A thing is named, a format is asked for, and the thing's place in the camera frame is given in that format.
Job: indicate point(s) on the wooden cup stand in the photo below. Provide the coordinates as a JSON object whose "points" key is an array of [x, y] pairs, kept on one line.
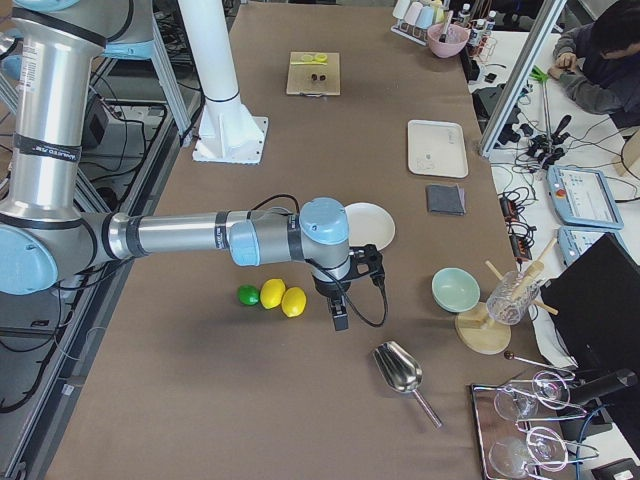
{"points": [[484, 335]]}

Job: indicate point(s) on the clear textured glass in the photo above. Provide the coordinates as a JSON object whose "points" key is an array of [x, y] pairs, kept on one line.
{"points": [[511, 298]]}

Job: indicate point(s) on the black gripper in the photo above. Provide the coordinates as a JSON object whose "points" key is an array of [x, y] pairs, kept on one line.
{"points": [[327, 289]]}

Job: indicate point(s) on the metal glass rack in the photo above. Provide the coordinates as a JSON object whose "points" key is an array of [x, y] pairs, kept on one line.
{"points": [[517, 426]]}

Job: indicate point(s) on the pastel cup rack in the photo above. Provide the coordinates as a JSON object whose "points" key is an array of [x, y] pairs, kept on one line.
{"points": [[414, 18]]}

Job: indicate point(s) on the yellow lemon near lime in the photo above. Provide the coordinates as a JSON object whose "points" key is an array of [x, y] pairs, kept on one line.
{"points": [[272, 292]]}

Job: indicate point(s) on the pink ice bowl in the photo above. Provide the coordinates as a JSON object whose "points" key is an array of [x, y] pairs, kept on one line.
{"points": [[456, 39]]}

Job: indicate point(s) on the black monitor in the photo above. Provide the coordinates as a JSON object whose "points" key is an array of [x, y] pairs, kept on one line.
{"points": [[597, 298]]}

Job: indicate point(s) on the cream rabbit tray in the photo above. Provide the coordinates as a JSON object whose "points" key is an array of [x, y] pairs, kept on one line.
{"points": [[436, 148]]}

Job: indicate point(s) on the wooden cutting board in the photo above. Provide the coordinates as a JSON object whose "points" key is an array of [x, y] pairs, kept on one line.
{"points": [[300, 84]]}

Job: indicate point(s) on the green lime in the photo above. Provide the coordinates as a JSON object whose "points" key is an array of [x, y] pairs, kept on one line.
{"points": [[248, 295]]}

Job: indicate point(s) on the aluminium frame post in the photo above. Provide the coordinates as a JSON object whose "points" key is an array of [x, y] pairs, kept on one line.
{"points": [[528, 54]]}

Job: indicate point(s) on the metal scoop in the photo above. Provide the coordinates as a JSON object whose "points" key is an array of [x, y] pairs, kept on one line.
{"points": [[403, 374]]}

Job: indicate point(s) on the grey folded cloth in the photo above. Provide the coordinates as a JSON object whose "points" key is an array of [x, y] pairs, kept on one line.
{"points": [[446, 199]]}

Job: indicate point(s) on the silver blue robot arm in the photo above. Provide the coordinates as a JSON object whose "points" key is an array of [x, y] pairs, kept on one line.
{"points": [[45, 239]]}

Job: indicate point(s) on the cream round plate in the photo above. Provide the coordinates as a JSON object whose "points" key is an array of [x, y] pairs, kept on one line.
{"points": [[369, 224]]}

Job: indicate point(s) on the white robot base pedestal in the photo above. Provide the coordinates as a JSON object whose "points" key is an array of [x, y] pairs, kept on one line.
{"points": [[228, 132]]}

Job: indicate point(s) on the yellow lemon outer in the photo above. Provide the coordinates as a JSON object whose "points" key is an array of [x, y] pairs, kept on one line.
{"points": [[294, 302]]}

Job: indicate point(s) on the seated person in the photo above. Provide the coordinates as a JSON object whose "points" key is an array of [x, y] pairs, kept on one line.
{"points": [[597, 64]]}

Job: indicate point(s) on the blue teach pendant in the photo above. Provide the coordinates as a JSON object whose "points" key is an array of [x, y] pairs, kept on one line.
{"points": [[573, 241], [582, 197]]}

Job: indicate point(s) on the mint green bowl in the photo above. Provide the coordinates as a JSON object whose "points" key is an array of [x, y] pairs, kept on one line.
{"points": [[455, 290]]}

